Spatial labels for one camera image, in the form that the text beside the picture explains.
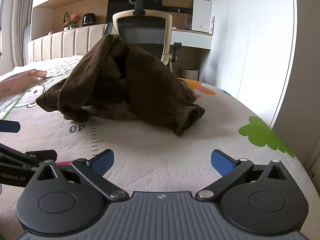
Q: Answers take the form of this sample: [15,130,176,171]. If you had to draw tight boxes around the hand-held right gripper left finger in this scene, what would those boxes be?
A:
[37,149,129,202]

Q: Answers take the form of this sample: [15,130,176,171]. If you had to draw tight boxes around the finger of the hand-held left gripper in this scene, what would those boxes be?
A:
[0,120,21,133]
[25,150,58,164]

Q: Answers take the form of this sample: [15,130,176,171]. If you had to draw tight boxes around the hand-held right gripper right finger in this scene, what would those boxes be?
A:
[195,149,288,202]

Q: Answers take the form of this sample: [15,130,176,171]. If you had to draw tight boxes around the brown corduroy pants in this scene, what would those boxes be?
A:
[36,34,206,137]

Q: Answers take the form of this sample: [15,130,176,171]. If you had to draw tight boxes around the pink cardboard box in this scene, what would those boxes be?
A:
[0,70,48,98]

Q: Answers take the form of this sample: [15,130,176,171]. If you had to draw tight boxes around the white quilted bed cover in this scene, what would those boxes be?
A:
[0,54,85,83]

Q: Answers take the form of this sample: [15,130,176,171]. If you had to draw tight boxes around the white trash bin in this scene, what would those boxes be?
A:
[184,68,200,81]

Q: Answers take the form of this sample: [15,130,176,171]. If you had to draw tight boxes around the beige padded bed headboard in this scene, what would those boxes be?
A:
[24,23,113,67]

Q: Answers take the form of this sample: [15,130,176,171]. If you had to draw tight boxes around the beige curtain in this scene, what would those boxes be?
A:
[11,0,38,67]

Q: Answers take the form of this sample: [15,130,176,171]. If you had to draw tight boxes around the potted plant with red leaves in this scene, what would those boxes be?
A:
[62,12,82,30]

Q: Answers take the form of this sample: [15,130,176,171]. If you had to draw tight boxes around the white desk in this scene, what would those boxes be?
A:
[171,27,213,50]

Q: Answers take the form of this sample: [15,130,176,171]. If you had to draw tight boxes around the black round speaker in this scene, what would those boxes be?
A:
[82,13,97,27]

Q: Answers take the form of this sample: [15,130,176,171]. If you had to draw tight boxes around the beige mesh office chair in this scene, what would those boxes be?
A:
[104,0,182,74]

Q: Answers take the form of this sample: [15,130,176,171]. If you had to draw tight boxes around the white box appliance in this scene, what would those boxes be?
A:
[192,0,212,33]

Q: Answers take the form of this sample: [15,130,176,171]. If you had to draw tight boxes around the black monitor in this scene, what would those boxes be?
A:
[106,0,163,24]

